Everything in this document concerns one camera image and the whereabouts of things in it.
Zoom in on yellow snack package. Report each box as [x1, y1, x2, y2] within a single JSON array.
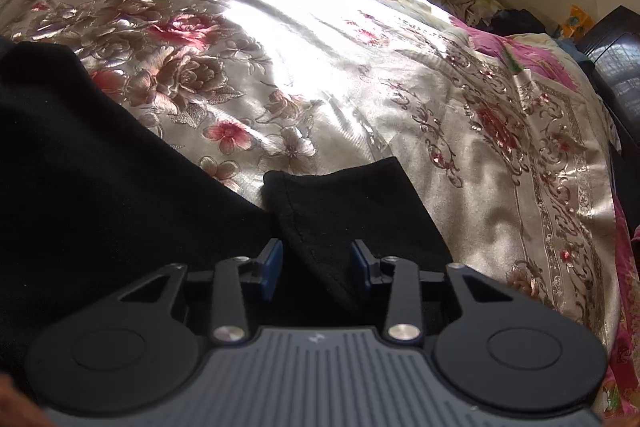
[[560, 4, 594, 42]]

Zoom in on dark wooden headboard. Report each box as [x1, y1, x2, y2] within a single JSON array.
[[577, 5, 639, 231]]

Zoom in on dark clothes pile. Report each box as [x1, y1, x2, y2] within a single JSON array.
[[487, 9, 546, 37]]

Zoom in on black pants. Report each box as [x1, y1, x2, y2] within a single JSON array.
[[1, 42, 451, 385]]

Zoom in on floral satin bedspread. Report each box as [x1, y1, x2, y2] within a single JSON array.
[[1, 0, 639, 416]]

